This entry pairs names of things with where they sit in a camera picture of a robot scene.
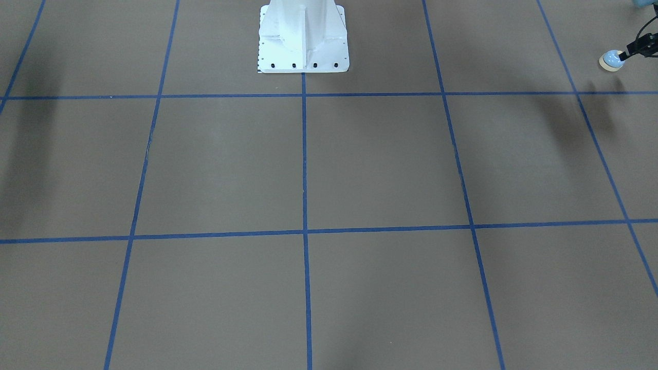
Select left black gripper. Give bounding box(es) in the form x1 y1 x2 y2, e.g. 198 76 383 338
618 33 657 62

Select blue service bell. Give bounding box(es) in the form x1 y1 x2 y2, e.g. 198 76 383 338
598 50 625 72

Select brown paper table cover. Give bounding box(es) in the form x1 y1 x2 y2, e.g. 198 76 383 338
2 1 656 369

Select white pedestal column base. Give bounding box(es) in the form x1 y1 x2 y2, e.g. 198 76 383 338
257 1 350 73

